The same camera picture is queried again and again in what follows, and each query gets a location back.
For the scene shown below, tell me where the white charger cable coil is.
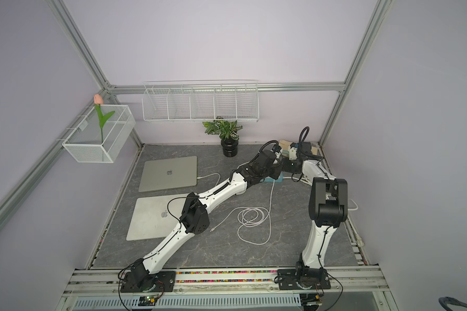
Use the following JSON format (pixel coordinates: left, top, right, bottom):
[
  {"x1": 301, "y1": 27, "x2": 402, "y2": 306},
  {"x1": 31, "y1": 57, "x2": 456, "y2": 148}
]
[{"x1": 210, "y1": 181, "x2": 276, "y2": 246}]

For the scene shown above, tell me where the silver laptop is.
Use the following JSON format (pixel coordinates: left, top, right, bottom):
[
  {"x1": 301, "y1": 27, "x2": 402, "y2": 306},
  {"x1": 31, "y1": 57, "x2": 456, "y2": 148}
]
[
  {"x1": 139, "y1": 156, "x2": 198, "y2": 193},
  {"x1": 126, "y1": 194, "x2": 187, "y2": 241}
]

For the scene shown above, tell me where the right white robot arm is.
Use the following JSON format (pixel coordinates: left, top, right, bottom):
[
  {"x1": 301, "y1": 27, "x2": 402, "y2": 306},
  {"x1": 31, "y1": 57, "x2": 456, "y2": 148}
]
[{"x1": 274, "y1": 143, "x2": 348, "y2": 290}]

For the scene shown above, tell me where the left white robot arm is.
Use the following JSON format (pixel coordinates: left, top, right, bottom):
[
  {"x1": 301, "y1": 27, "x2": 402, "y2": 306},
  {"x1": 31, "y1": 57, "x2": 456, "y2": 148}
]
[{"x1": 118, "y1": 141, "x2": 282, "y2": 292}]

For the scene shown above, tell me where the beige work glove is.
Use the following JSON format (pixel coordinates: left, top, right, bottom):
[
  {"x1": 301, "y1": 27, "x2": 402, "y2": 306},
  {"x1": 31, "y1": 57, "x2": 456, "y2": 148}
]
[{"x1": 279, "y1": 140, "x2": 319, "y2": 159}]

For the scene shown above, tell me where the potted green plant black vase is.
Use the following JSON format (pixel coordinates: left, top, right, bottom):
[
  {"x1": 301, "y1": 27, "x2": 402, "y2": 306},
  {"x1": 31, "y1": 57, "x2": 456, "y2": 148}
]
[{"x1": 202, "y1": 117, "x2": 243, "y2": 158}]

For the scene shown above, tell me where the pink artificial tulip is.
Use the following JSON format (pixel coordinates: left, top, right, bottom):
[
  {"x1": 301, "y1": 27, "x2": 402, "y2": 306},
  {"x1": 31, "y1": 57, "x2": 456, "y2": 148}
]
[{"x1": 93, "y1": 94, "x2": 115, "y2": 144}]

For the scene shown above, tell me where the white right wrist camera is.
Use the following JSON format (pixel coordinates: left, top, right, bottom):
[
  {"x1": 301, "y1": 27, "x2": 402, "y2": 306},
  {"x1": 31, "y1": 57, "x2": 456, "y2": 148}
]
[{"x1": 288, "y1": 143, "x2": 298, "y2": 161}]

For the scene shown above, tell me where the white wire wall shelf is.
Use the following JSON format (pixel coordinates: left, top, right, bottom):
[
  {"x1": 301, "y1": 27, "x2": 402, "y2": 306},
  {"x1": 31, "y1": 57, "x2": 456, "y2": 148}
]
[{"x1": 142, "y1": 80, "x2": 260, "y2": 122}]

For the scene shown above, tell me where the white mesh wall basket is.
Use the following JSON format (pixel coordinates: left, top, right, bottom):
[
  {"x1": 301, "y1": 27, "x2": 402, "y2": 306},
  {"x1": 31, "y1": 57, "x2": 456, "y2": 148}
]
[{"x1": 62, "y1": 104, "x2": 136, "y2": 163}]

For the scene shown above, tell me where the aluminium mounting rail base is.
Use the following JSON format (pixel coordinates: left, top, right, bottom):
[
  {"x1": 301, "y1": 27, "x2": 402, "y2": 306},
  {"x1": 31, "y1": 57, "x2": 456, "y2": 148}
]
[{"x1": 57, "y1": 266, "x2": 398, "y2": 310}]

